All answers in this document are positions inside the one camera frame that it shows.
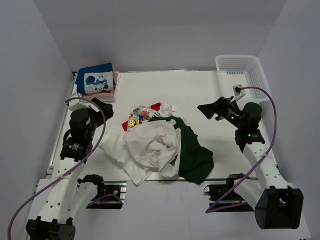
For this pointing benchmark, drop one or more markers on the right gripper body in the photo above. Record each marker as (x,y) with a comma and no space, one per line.
(230,113)

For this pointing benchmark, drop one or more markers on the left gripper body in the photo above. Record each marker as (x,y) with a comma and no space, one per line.
(96,118)

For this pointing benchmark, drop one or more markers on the white cartoon print t-shirt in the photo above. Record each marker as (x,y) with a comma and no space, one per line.
(143,114)

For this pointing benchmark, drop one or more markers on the white t-shirt red print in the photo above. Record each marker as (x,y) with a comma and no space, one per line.
(152,147)

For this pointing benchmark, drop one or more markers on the dark green t-shirt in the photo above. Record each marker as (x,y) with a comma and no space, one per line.
(196,161)

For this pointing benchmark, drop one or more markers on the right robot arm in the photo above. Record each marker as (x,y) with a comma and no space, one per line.
(275,203)

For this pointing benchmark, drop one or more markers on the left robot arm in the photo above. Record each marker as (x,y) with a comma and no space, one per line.
(68,193)

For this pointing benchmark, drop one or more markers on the folded pink t-shirt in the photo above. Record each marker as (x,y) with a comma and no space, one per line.
(100,95)

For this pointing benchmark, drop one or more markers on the folded blue t-shirt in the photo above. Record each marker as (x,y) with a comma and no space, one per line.
(95,79)

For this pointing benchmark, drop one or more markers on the white plastic basket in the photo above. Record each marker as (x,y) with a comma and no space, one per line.
(244,70)

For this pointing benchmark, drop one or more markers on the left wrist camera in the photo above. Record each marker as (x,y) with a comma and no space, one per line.
(77,104)

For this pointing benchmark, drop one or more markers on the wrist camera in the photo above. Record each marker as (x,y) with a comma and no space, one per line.
(77,104)
(239,92)

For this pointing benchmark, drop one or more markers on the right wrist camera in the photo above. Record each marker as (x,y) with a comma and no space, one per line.
(239,92)

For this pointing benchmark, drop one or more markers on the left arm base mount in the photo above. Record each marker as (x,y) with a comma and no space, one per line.
(109,195)

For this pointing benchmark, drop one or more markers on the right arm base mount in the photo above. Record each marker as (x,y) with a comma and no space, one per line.
(217,188)

